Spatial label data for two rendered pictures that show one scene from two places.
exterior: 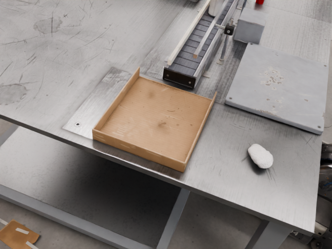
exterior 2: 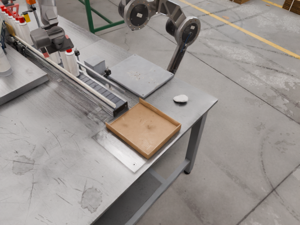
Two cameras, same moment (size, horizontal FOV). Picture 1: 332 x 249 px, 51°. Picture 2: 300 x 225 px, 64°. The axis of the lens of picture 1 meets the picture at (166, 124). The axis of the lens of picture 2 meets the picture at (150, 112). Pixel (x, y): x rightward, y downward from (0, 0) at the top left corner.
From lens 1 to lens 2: 0.85 m
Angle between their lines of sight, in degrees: 43
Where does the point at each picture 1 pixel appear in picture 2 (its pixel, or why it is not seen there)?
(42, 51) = (53, 173)
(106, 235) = (145, 206)
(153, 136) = (155, 132)
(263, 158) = (184, 97)
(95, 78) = (97, 147)
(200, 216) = not seen: hidden behind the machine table
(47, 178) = not seen: outside the picture
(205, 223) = not seen: hidden behind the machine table
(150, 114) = (139, 129)
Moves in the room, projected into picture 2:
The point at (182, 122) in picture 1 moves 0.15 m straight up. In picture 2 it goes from (150, 118) to (150, 98)
